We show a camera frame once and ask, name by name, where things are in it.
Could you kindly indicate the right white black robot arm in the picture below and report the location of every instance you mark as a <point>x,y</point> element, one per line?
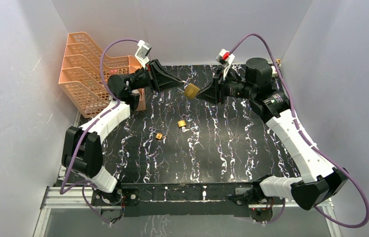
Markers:
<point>319,179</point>

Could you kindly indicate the medium brass padlock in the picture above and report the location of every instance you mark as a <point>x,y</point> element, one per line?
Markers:
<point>182,123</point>

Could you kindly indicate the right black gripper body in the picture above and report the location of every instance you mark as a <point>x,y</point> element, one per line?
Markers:
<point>237,89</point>

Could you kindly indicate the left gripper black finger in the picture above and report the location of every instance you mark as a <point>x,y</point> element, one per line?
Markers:
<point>155,69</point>
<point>164,81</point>

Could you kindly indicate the small brass padlock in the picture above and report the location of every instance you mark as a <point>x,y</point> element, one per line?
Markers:
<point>158,135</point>

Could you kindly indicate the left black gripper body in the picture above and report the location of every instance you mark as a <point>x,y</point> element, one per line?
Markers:
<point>151,76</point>

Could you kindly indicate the orange plastic file organizer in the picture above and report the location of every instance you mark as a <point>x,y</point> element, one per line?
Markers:
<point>80,75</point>

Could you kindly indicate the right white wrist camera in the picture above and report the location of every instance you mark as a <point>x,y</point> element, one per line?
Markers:
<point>226,59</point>

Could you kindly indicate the large brass padlock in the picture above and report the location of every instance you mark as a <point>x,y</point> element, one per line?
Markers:
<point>191,91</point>

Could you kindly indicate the black aluminium base frame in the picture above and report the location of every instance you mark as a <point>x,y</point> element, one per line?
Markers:
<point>240,199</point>

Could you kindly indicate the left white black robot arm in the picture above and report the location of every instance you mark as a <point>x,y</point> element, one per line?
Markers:
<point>82,151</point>

